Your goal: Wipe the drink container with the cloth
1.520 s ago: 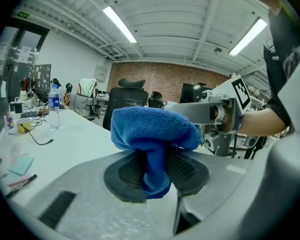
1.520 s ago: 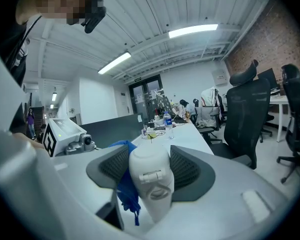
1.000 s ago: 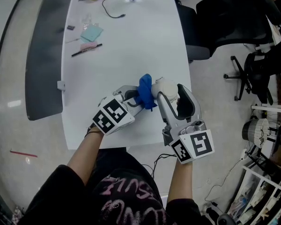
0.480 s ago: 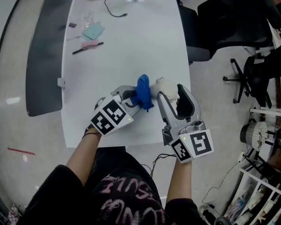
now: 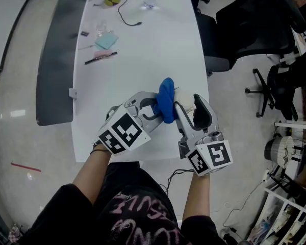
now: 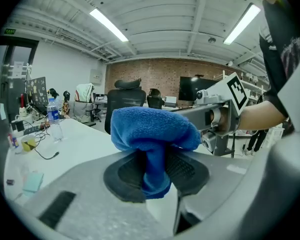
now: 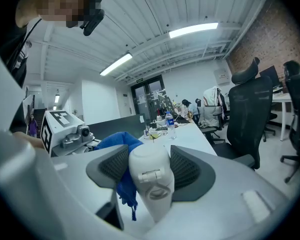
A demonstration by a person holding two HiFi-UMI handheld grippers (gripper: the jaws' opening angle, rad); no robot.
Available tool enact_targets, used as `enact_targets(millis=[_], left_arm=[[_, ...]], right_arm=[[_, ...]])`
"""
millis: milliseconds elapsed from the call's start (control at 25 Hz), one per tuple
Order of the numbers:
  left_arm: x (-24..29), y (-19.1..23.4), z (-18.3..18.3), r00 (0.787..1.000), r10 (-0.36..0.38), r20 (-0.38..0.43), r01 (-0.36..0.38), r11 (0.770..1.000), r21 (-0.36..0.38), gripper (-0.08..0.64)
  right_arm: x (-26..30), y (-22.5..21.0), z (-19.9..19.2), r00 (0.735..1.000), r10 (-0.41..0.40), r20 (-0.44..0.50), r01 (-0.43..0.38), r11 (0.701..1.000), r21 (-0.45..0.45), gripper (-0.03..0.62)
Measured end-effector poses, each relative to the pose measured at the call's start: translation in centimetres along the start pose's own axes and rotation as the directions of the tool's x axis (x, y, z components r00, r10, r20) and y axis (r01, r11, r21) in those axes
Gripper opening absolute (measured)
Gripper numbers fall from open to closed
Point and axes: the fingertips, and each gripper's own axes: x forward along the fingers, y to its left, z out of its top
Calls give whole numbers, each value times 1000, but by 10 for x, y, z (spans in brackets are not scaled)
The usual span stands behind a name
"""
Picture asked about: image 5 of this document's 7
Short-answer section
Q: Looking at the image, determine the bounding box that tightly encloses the white storage shelf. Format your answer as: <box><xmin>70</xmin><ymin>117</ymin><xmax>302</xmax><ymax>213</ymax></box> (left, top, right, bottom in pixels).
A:
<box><xmin>246</xmin><ymin>187</ymin><xmax>306</xmax><ymax>245</ymax></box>

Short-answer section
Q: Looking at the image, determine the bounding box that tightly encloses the person's right forearm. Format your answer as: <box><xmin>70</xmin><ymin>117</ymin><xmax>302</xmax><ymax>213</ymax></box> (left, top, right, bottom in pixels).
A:
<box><xmin>180</xmin><ymin>173</ymin><xmax>211</xmax><ymax>224</ymax></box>

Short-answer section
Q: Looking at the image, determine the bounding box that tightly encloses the black desk cable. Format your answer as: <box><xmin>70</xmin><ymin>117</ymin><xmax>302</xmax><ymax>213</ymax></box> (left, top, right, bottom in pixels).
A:
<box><xmin>117</xmin><ymin>0</ymin><xmax>143</xmax><ymax>27</ymax></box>

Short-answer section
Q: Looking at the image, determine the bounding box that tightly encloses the black wrist band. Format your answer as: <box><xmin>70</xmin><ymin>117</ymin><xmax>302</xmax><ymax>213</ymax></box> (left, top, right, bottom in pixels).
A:
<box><xmin>91</xmin><ymin>141</ymin><xmax>107</xmax><ymax>155</ymax></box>

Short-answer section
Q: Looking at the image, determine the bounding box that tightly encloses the person's black printed shirt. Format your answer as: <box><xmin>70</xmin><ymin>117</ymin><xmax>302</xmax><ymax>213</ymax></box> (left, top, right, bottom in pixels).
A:
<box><xmin>17</xmin><ymin>161</ymin><xmax>228</xmax><ymax>245</ymax></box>

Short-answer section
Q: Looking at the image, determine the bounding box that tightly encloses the teal notepad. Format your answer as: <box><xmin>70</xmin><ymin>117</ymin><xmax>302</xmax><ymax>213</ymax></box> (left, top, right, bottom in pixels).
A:
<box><xmin>94</xmin><ymin>32</ymin><xmax>119</xmax><ymax>51</ymax></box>

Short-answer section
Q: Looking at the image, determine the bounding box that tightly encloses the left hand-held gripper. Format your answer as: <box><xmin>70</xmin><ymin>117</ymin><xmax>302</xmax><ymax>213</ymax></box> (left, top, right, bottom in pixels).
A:
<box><xmin>98</xmin><ymin>90</ymin><xmax>164</xmax><ymax>157</ymax></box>

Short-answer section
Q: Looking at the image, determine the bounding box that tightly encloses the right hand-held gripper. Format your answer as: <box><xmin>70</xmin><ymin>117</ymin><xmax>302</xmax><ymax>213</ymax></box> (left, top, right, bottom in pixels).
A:
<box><xmin>173</xmin><ymin>93</ymin><xmax>233</xmax><ymax>177</ymax></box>

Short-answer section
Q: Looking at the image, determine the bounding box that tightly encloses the person's left forearm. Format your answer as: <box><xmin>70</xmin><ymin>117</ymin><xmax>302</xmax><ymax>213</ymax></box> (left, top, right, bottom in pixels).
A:
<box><xmin>70</xmin><ymin>143</ymin><xmax>113</xmax><ymax>207</ymax></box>

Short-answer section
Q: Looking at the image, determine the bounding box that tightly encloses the red floor strip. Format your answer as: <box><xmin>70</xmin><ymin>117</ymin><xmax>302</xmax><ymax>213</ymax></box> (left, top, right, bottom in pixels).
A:
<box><xmin>10</xmin><ymin>162</ymin><xmax>42</xmax><ymax>173</ymax></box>

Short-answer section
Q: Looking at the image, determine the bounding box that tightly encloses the black pen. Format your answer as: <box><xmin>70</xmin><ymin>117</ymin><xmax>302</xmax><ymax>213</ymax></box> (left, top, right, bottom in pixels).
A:
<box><xmin>84</xmin><ymin>51</ymin><xmax>118</xmax><ymax>66</ymax></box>

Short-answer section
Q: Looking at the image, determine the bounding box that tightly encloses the blue cloth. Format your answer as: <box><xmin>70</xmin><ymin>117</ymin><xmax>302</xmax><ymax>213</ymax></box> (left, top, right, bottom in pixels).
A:
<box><xmin>152</xmin><ymin>77</ymin><xmax>178</xmax><ymax>125</ymax></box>

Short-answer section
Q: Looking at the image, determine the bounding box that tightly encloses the black mesh office chair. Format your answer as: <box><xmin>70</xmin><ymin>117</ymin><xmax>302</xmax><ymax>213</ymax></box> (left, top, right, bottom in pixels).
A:
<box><xmin>245</xmin><ymin>51</ymin><xmax>306</xmax><ymax>123</ymax></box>
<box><xmin>193</xmin><ymin>0</ymin><xmax>297</xmax><ymax>74</ymax></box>

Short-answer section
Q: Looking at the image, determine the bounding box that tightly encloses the pink eraser pouch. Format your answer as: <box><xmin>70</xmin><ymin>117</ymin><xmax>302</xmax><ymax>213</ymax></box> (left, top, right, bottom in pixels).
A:
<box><xmin>93</xmin><ymin>50</ymin><xmax>113</xmax><ymax>59</ymax></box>

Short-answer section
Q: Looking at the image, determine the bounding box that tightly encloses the white ribbed trash bin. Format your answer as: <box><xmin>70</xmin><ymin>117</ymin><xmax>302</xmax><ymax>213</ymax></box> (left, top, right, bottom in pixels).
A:
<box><xmin>263</xmin><ymin>135</ymin><xmax>295</xmax><ymax>168</ymax></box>

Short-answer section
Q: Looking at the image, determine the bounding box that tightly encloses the white cup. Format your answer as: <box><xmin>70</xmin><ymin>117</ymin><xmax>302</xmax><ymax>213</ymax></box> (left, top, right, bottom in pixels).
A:
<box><xmin>173</xmin><ymin>88</ymin><xmax>197</xmax><ymax>117</ymax></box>

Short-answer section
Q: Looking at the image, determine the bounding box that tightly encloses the grey desk divider panel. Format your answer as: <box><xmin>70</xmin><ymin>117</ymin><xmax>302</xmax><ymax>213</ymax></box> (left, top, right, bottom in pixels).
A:
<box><xmin>35</xmin><ymin>0</ymin><xmax>90</xmax><ymax>127</ymax></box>

